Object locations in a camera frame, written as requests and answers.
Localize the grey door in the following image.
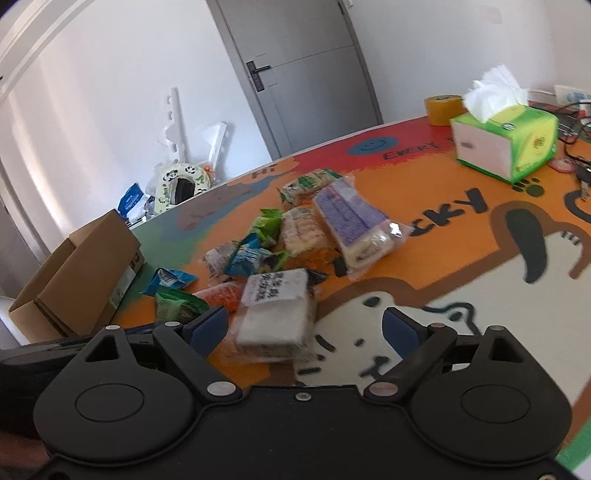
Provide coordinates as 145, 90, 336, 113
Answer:
206, 0, 385, 160

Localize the panda print ring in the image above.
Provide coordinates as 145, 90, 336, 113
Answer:
154, 162, 212, 216

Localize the colourful printed table mat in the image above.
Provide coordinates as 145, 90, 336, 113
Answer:
110, 99, 591, 480

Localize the white power strip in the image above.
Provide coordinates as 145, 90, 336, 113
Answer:
553, 84, 591, 106

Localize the green yellow rice cracker pack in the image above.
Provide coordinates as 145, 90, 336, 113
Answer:
276, 168, 345, 207

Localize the beige cracker packet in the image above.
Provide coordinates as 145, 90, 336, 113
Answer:
281, 207, 341, 265

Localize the brown cardboard box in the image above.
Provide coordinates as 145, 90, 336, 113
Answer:
8, 209, 147, 343

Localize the yellow tape roll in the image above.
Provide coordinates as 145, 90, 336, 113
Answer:
424, 93, 467, 127

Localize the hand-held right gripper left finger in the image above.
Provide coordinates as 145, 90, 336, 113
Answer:
83, 305, 243, 403

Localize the black door handle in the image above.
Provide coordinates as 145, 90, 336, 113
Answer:
246, 60, 271, 92

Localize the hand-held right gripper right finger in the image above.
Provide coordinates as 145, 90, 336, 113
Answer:
364, 307, 526, 404

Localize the blue plastic bag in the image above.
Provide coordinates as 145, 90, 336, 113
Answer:
117, 183, 149, 219

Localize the blue white snack packet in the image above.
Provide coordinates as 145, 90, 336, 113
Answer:
140, 267, 198, 297

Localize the green tissue box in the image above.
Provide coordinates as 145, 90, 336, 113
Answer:
449, 64, 560, 184

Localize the purple bread package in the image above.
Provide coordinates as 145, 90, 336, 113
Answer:
313, 176, 413, 280

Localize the grey white snack packet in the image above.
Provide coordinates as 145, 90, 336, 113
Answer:
204, 240, 242, 278

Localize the white foam board with holes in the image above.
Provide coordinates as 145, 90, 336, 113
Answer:
156, 86, 186, 163

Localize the blue plum snack packet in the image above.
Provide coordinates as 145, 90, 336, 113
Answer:
225, 233, 279, 278

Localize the white foam corner piece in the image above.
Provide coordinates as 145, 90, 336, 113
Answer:
200, 122, 228, 182

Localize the orange snack packet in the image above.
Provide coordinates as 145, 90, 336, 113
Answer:
193, 282, 244, 315

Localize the dark green snack packet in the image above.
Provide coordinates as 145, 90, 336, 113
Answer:
154, 290, 209, 325

